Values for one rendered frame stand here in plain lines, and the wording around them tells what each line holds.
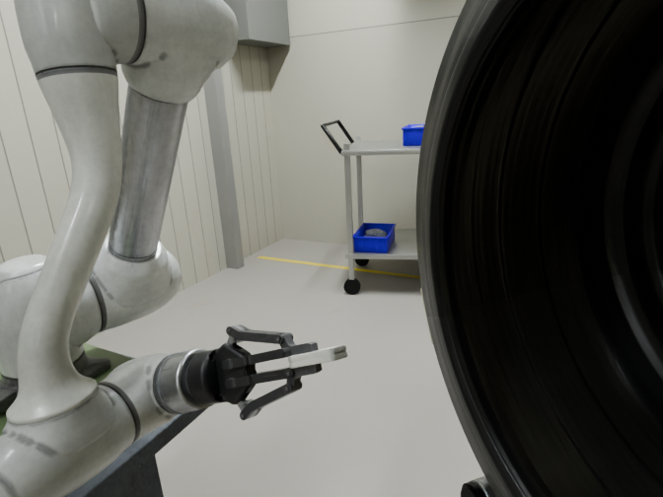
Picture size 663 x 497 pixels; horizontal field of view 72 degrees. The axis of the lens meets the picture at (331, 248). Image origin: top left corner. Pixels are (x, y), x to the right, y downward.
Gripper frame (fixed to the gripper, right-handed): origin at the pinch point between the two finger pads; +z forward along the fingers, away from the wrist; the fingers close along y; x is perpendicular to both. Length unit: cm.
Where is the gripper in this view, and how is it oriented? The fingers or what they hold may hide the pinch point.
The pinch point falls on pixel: (317, 356)
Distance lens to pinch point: 58.2
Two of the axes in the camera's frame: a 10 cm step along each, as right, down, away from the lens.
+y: 2.0, 9.6, -1.9
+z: 8.3, -2.7, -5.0
